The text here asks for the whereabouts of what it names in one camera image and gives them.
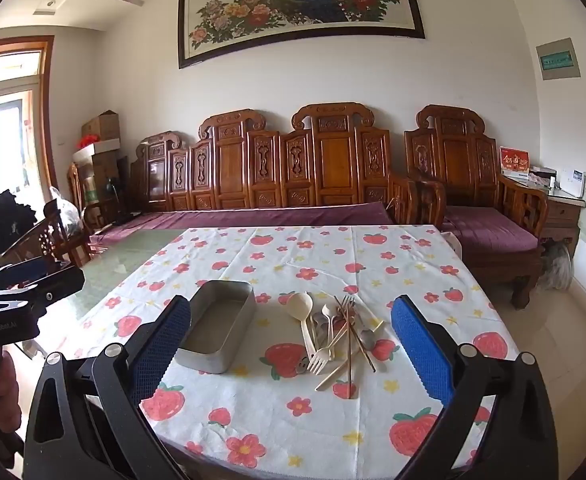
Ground framed peacock flower painting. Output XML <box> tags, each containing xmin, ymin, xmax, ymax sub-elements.
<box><xmin>177</xmin><ymin>0</ymin><xmax>426</xmax><ymax>70</ymax></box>

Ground strawberry flower print tablecloth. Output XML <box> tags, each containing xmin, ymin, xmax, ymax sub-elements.
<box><xmin>48</xmin><ymin>225</ymin><xmax>524</xmax><ymax>480</ymax></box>

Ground brown cardboard box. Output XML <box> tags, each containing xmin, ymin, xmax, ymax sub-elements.
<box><xmin>82</xmin><ymin>110</ymin><xmax>120</xmax><ymax>142</ymax></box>

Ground dark wooden dining chair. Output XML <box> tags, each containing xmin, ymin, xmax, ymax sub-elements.
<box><xmin>0</xmin><ymin>200</ymin><xmax>91</xmax><ymax>271</ymax></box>

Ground white box with red flowers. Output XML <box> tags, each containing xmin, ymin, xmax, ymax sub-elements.
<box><xmin>72</xmin><ymin>132</ymin><xmax>121</xmax><ymax>163</ymax></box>

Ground red greeting card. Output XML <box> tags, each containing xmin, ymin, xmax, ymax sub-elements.
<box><xmin>499</xmin><ymin>146</ymin><xmax>531</xmax><ymax>181</ymax></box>

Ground wooden door frame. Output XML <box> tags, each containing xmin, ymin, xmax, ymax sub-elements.
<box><xmin>0</xmin><ymin>35</ymin><xmax>56</xmax><ymax>196</ymax></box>

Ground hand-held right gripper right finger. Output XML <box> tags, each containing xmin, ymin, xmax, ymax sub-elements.
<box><xmin>390</xmin><ymin>294</ymin><xmax>560</xmax><ymax>480</ymax></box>

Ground black cloth pile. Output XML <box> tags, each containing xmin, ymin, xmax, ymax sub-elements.
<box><xmin>0</xmin><ymin>189</ymin><xmax>39</xmax><ymax>256</ymax></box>

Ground purple armchair cushion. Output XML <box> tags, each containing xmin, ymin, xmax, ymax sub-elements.
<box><xmin>443</xmin><ymin>205</ymin><xmax>541</xmax><ymax>253</ymax></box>

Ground clear plastic bag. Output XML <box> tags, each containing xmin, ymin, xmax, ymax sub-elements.
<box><xmin>48</xmin><ymin>186</ymin><xmax>81</xmax><ymax>241</ymax></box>

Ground rose gold metal chopstick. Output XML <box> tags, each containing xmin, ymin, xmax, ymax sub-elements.
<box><xmin>345</xmin><ymin>305</ymin><xmax>353</xmax><ymax>376</ymax></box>
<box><xmin>334</xmin><ymin>295</ymin><xmax>377</xmax><ymax>373</ymax></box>

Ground white plastic fork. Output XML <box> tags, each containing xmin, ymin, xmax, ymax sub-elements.
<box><xmin>307</xmin><ymin>327</ymin><xmax>349</xmax><ymax>375</ymax></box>

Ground carved wooden sofa bench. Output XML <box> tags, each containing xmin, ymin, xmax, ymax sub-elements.
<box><xmin>129</xmin><ymin>102</ymin><xmax>446</xmax><ymax>231</ymax></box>

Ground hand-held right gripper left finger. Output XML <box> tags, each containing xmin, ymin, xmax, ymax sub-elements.
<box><xmin>23</xmin><ymin>294</ymin><xmax>194</xmax><ymax>480</ymax></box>

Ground wooden side table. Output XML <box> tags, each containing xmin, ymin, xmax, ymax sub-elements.
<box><xmin>503</xmin><ymin>170</ymin><xmax>586</xmax><ymax>261</ymax></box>

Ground white tabletop device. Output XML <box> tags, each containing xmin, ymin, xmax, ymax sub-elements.
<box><xmin>555</xmin><ymin>169</ymin><xmax>586</xmax><ymax>198</ymax></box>

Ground stacked brown green cartons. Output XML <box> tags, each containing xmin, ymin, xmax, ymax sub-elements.
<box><xmin>76</xmin><ymin>152</ymin><xmax>130</xmax><ymax>206</ymax></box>

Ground grey fluffy mop head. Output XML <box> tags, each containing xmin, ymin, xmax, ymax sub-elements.
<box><xmin>538</xmin><ymin>240</ymin><xmax>574</xmax><ymax>292</ymax></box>

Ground large cream plastic spoon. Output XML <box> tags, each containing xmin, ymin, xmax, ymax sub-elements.
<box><xmin>286</xmin><ymin>291</ymin><xmax>320</xmax><ymax>361</ymax></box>

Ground rectangular metal tin box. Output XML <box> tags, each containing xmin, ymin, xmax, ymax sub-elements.
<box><xmin>174</xmin><ymin>280</ymin><xmax>258</xmax><ymax>375</ymax></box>

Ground metal spoon with cutout handle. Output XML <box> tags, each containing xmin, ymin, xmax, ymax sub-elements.
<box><xmin>295</xmin><ymin>311</ymin><xmax>326</xmax><ymax>375</ymax></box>

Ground carved wooden armchair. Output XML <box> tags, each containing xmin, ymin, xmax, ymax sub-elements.
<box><xmin>404</xmin><ymin>105</ymin><xmax>551</xmax><ymax>311</ymax></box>

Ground grey wall panel box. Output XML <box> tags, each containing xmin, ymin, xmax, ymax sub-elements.
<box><xmin>535</xmin><ymin>36</ymin><xmax>582</xmax><ymax>81</ymax></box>

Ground long purple bench cushion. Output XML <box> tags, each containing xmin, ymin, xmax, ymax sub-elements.
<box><xmin>89</xmin><ymin>201</ymin><xmax>396</xmax><ymax>248</ymax></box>

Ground silver metal fork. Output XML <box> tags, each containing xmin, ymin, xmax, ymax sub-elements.
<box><xmin>328</xmin><ymin>294</ymin><xmax>358</xmax><ymax>348</ymax></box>

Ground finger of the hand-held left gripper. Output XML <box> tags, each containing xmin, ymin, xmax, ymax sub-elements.
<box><xmin>2</xmin><ymin>264</ymin><xmax>87</xmax><ymax>312</ymax></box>
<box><xmin>0</xmin><ymin>256</ymin><xmax>50</xmax><ymax>289</ymax></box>

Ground cream chopstick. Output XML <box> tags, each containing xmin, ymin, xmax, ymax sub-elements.
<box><xmin>315</xmin><ymin>317</ymin><xmax>381</xmax><ymax>392</ymax></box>

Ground carved wooden side chair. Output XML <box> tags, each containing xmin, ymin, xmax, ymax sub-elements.
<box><xmin>67</xmin><ymin>162</ymin><xmax>104</xmax><ymax>231</ymax></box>

